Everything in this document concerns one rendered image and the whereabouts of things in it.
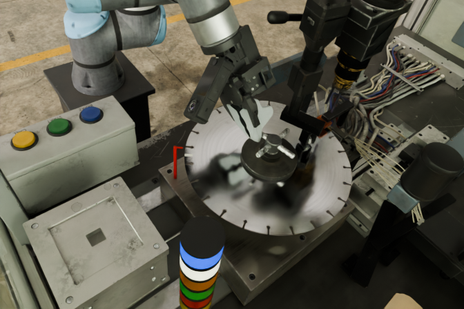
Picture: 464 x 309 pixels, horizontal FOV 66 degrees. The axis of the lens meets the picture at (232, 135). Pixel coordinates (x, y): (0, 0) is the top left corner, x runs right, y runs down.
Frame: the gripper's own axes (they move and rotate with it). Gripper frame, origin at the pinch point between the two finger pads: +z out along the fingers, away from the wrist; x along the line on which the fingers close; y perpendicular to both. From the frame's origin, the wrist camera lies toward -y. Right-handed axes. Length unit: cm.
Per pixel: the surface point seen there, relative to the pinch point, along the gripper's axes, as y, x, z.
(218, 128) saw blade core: -1.6, 8.8, -1.2
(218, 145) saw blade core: -4.6, 5.7, -0.1
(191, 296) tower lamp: -26.8, -19.4, -2.3
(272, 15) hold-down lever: 7.4, -8.1, -20.9
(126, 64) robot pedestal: 4, 65, -8
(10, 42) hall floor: -10, 232, -20
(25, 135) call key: -31.2, 30.2, -15.6
